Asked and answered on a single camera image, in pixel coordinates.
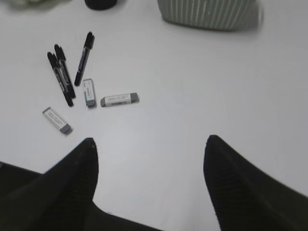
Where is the light green plastic basket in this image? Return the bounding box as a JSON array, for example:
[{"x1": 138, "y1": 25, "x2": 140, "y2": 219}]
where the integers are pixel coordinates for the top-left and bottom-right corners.
[{"x1": 157, "y1": 0, "x2": 257, "y2": 31}]

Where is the grey white eraser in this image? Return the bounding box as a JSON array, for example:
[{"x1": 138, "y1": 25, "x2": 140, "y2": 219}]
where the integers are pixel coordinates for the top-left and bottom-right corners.
[
  {"x1": 81, "y1": 78, "x2": 96, "y2": 108},
  {"x1": 101, "y1": 92, "x2": 140, "y2": 107},
  {"x1": 42, "y1": 107, "x2": 73, "y2": 135}
]

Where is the grey white eraser bottom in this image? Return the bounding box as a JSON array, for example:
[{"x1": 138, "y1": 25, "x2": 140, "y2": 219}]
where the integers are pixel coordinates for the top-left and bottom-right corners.
[{"x1": 42, "y1": 107, "x2": 73, "y2": 135}]

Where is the black mesh pen holder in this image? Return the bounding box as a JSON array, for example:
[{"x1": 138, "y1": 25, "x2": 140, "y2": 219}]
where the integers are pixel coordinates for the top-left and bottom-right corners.
[{"x1": 84, "y1": 0, "x2": 117, "y2": 10}]

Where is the black marker pen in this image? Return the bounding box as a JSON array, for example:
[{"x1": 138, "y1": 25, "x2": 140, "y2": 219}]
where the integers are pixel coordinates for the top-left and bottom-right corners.
[
  {"x1": 54, "y1": 44, "x2": 76, "y2": 99},
  {"x1": 74, "y1": 31, "x2": 95, "y2": 86},
  {"x1": 47, "y1": 52, "x2": 73, "y2": 107}
]

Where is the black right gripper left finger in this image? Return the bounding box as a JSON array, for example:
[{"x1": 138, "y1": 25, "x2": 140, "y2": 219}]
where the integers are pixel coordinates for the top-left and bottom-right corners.
[{"x1": 0, "y1": 138, "x2": 151, "y2": 231}]

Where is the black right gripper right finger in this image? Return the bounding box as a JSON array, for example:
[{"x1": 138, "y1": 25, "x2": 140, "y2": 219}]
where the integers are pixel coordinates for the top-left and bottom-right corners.
[{"x1": 204, "y1": 135, "x2": 308, "y2": 231}]

